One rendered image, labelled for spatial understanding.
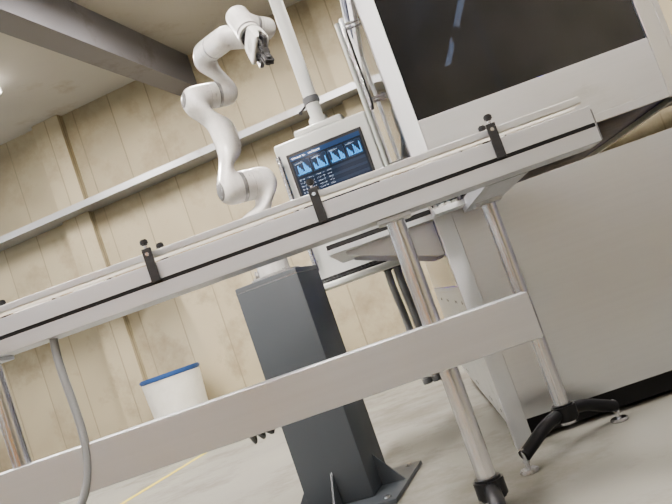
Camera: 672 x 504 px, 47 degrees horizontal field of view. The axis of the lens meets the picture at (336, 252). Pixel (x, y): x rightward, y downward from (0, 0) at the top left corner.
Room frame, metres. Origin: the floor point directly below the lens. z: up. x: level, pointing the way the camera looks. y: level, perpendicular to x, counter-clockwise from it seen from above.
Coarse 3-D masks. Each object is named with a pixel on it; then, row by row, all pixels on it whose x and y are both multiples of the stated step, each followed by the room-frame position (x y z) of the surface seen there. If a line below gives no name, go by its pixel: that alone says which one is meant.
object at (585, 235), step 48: (624, 144) 2.72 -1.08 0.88; (528, 192) 2.75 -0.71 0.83; (576, 192) 2.74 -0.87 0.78; (624, 192) 2.73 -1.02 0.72; (480, 240) 2.76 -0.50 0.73; (528, 240) 2.75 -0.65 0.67; (576, 240) 2.74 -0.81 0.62; (624, 240) 2.73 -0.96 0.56; (480, 288) 2.76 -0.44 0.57; (528, 288) 2.75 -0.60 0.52; (576, 288) 2.74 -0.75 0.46; (624, 288) 2.73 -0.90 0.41; (576, 336) 2.75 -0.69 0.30; (624, 336) 2.74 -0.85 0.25; (480, 384) 3.57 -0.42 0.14; (528, 384) 2.76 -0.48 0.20; (576, 384) 2.75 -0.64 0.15; (624, 384) 2.74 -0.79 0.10
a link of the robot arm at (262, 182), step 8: (256, 168) 2.90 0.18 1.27; (264, 168) 2.91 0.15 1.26; (248, 176) 2.86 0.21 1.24; (256, 176) 2.87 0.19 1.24; (264, 176) 2.89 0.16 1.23; (272, 176) 2.91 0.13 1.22; (248, 184) 2.85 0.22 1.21; (256, 184) 2.87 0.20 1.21; (264, 184) 2.88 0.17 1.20; (272, 184) 2.90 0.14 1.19; (256, 192) 2.88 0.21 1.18; (264, 192) 2.89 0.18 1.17; (272, 192) 2.89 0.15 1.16; (248, 200) 2.90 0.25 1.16; (256, 200) 2.93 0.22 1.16; (264, 200) 2.88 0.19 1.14; (272, 200) 2.92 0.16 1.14; (256, 208) 2.87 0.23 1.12; (264, 208) 2.86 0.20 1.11
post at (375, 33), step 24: (360, 0) 2.77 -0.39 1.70; (384, 48) 2.76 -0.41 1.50; (384, 72) 2.77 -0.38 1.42; (408, 96) 2.76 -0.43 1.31; (408, 120) 2.77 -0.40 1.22; (408, 144) 2.77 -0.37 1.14; (456, 240) 2.76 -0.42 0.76; (456, 264) 2.77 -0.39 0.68; (504, 360) 2.76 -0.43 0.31; (504, 384) 2.77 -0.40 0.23; (504, 408) 2.77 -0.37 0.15; (528, 432) 2.76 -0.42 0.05
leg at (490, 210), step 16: (496, 208) 2.54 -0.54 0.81; (496, 224) 2.54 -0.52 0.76; (496, 240) 2.55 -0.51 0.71; (512, 256) 2.54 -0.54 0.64; (512, 272) 2.54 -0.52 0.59; (512, 288) 2.55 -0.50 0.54; (544, 336) 2.55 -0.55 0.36; (544, 352) 2.54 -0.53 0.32; (544, 368) 2.54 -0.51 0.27; (560, 384) 2.54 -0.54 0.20; (560, 400) 2.54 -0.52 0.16
